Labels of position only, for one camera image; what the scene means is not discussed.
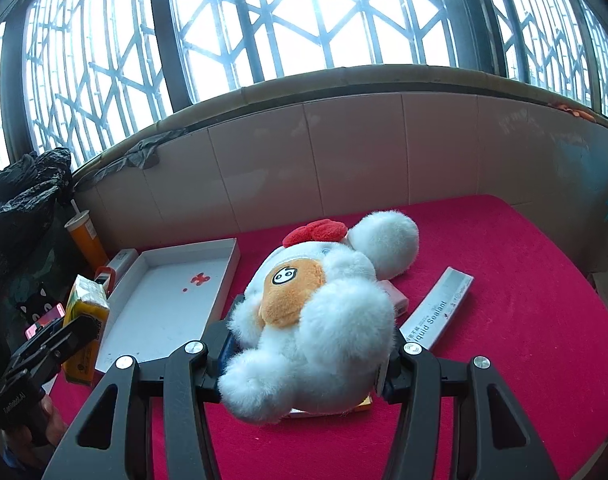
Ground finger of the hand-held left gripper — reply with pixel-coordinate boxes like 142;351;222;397
44;314;100;361

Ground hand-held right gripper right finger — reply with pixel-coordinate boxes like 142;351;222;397
378;341;560;480

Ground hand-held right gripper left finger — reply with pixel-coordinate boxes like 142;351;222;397
41;320;240;480

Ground yellow green carton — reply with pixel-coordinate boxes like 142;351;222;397
61;275;111;386

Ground white cardboard box tray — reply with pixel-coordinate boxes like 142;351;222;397
94;238;241;373

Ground white plush toy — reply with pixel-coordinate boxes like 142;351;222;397
219;210;420;423

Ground person's left hand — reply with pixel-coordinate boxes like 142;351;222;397
4;396;69;468

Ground flat orange-edged box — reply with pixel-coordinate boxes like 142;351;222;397
284;392;374;418

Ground black cat print bag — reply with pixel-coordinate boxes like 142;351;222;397
0;230;85;361

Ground pink box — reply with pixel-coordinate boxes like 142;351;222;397
376;280;410;318

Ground long white box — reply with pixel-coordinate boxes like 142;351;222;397
400;266;475;352

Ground white and red device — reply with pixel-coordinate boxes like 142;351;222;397
95;247;140;293

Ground orange cup with straw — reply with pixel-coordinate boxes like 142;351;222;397
65;199;110;273

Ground red tablecloth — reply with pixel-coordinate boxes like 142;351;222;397
41;194;602;480

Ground black plastic bag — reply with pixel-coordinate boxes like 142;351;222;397
0;147;75;281

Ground grey tape strip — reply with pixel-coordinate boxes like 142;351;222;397
76;127;190;181

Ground window with metal grille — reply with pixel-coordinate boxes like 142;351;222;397
0;0;608;181

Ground orange peel pieces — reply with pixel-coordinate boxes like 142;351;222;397
549;102;597;122

